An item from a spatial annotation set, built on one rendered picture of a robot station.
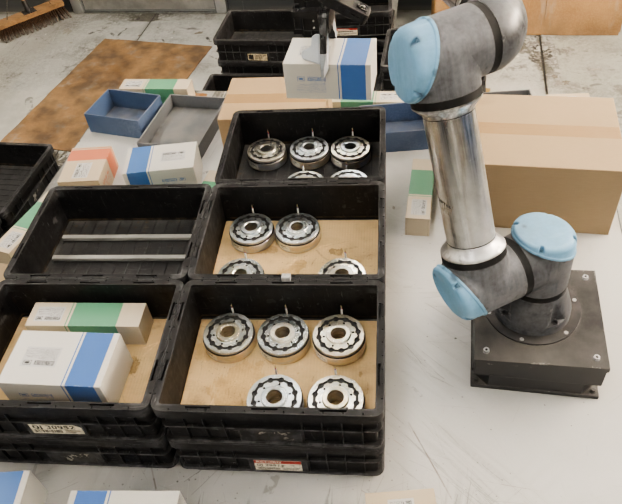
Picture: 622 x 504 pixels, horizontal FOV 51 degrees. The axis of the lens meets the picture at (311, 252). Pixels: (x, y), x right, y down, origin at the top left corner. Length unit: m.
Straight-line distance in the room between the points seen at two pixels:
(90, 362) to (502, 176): 1.00
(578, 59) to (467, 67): 2.85
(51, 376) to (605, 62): 3.25
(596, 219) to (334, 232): 0.64
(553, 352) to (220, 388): 0.65
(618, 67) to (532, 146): 2.22
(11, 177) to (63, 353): 1.57
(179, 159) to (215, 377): 0.78
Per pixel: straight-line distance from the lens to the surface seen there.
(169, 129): 2.18
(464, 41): 1.04
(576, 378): 1.40
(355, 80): 1.53
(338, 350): 1.27
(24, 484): 1.37
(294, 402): 1.21
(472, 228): 1.15
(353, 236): 1.51
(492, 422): 1.38
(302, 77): 1.55
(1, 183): 2.80
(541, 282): 1.26
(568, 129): 1.74
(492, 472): 1.33
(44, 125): 3.81
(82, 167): 2.00
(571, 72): 3.77
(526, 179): 1.63
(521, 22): 1.11
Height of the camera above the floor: 1.89
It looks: 45 degrees down
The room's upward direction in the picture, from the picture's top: 7 degrees counter-clockwise
